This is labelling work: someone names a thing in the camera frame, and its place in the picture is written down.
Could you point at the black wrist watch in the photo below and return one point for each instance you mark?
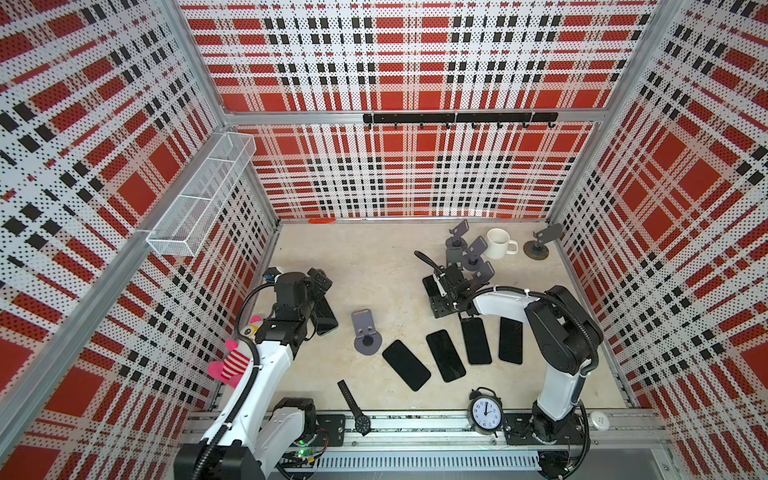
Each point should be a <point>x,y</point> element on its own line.
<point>362,421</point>

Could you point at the white ceramic mug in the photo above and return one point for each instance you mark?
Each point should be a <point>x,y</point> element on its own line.
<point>500,244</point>

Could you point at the grey stand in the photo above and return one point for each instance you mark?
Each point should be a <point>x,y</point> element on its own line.
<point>367,338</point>
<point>455,251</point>
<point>482,275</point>

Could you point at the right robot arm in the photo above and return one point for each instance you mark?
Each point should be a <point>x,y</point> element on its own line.
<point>567,336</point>

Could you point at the white wire mesh basket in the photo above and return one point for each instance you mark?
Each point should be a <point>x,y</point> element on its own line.
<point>187,222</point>

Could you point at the black phone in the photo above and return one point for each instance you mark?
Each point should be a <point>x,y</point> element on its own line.
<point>407,366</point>
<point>510,348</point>
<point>432,288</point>
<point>449,363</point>

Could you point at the green phone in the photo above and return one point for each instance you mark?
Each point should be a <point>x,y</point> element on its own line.
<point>476,342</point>

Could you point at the black alarm clock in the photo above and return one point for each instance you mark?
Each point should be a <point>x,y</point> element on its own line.
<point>485,411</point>

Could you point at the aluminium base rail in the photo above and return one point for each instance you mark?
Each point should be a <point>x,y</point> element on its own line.
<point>621,444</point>

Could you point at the purple phone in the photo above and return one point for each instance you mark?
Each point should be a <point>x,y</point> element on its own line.
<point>324,317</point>

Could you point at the pink white plush toy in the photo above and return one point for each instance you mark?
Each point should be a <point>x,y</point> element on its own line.
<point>232,367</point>

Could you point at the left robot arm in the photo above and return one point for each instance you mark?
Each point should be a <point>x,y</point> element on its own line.
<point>237,445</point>

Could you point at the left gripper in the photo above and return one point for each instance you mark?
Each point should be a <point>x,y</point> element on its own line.
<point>320,278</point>

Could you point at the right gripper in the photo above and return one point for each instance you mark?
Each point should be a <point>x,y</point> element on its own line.
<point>438,306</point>

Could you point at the black hook rail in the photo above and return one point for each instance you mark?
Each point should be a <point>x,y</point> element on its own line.
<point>524,118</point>

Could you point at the purple phone stand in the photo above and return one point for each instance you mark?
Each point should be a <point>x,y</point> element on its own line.
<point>459,230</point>

